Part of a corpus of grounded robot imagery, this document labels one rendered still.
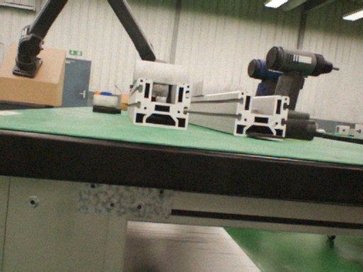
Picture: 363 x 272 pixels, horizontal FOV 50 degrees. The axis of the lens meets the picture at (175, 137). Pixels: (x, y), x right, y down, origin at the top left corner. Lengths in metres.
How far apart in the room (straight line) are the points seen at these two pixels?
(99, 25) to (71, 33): 0.90
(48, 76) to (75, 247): 1.24
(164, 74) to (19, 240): 0.44
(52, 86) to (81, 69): 10.89
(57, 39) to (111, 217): 12.31
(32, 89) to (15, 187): 1.18
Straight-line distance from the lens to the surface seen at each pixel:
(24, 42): 1.57
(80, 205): 0.47
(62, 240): 0.48
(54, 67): 1.71
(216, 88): 1.06
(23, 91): 1.65
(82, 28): 12.71
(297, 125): 0.98
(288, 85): 0.99
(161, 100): 0.75
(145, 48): 1.59
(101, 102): 1.35
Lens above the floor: 0.81
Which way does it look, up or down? 4 degrees down
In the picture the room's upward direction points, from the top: 7 degrees clockwise
